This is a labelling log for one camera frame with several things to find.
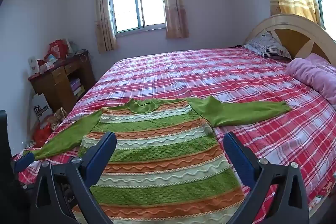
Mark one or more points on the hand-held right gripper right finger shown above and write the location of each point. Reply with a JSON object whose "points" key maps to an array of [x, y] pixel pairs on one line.
{"points": [[236, 158]]}

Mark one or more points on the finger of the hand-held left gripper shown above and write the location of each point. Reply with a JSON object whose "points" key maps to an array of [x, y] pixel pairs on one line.
{"points": [[23, 163]]}

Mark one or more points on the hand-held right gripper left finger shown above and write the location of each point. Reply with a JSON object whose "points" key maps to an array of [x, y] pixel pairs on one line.
{"points": [[101, 163]]}

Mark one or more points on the green orange striped knit sweater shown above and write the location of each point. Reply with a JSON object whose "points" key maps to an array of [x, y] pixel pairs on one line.
{"points": [[162, 150]]}

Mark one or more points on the red plastic bag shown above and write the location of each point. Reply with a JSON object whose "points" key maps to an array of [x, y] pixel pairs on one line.
{"points": [[42, 134]]}

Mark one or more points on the wicker basket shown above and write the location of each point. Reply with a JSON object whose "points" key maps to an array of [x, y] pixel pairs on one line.
{"points": [[59, 117]]}

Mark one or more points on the white paper shopping bag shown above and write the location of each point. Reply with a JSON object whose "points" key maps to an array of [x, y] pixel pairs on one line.
{"points": [[41, 107]]}

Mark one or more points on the stacked boxes in desk shelf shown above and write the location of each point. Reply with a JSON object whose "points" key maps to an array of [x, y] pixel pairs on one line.
{"points": [[77, 87]]}

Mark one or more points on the brown wooden desk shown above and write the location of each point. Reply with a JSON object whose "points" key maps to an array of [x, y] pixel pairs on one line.
{"points": [[55, 87]]}

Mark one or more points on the bed with red plaid sheet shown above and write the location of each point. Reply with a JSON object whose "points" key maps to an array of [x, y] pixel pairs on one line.
{"points": [[223, 77]]}

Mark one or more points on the white upright card box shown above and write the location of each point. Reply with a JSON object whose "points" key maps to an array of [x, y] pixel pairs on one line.
{"points": [[33, 65]]}

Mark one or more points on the red flat box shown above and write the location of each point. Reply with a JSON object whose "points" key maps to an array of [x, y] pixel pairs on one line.
{"points": [[46, 66]]}

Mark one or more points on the purple fleece blanket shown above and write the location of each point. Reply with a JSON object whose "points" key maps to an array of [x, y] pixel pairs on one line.
{"points": [[315, 74]]}

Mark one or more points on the striped patterned pillow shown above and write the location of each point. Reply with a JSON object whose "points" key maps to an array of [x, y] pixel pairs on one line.
{"points": [[270, 47]]}

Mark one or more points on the red gift bag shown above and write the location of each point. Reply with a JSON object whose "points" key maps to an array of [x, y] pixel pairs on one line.
{"points": [[57, 49]]}

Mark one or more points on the cream wooden headboard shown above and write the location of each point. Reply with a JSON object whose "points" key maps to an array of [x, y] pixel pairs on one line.
{"points": [[291, 29]]}

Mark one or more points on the sliding glass window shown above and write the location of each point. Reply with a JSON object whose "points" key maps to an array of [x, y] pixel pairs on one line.
{"points": [[137, 3]]}

